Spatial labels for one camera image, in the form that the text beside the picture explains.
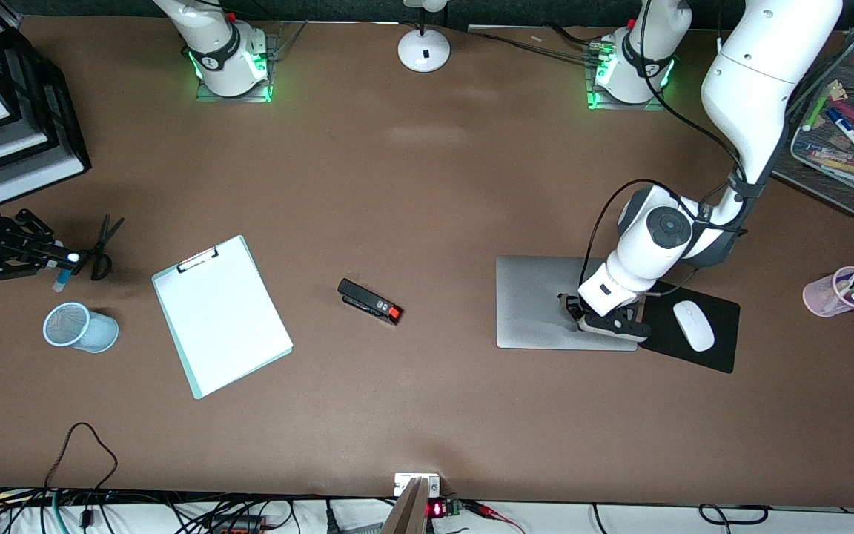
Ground silver laptop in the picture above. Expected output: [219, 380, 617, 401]
[496, 256, 639, 352]

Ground black scissors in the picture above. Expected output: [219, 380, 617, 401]
[71, 214, 125, 281]

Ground light blue mesh cup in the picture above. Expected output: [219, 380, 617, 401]
[43, 302, 120, 354]

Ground white computer mouse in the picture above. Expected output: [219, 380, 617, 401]
[672, 300, 716, 352]

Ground black stacked paper tray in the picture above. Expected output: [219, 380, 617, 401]
[0, 0, 92, 206]

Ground teal clipboard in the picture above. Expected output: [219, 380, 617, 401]
[151, 235, 294, 400]

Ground black mouse pad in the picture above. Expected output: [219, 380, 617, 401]
[638, 279, 741, 374]

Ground white paper sheet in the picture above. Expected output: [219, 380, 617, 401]
[153, 237, 293, 398]

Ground black stapler orange tip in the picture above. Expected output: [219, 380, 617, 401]
[337, 278, 404, 326]

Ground white mounting block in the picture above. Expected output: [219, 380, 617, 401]
[394, 473, 442, 498]

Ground pink translucent cup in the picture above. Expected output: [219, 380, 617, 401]
[803, 266, 854, 318]

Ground white round lamp base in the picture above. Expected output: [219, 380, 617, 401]
[397, 0, 451, 73]

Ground pastel pen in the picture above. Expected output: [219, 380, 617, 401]
[804, 143, 854, 185]

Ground green pen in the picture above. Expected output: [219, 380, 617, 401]
[803, 80, 843, 133]

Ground brown braided cable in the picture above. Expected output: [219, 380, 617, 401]
[45, 422, 119, 494]

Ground red cable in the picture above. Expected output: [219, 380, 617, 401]
[464, 501, 526, 534]

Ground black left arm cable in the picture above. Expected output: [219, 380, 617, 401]
[583, 0, 748, 297]

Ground black looped cable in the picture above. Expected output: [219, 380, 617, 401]
[698, 504, 770, 529]

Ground wooden camera post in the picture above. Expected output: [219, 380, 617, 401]
[381, 477, 429, 534]

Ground black table cable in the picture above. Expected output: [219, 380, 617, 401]
[468, 26, 609, 60]

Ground tangled black cables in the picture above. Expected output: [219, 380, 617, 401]
[0, 486, 391, 534]

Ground black wire mesh tray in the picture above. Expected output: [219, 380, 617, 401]
[772, 15, 854, 218]

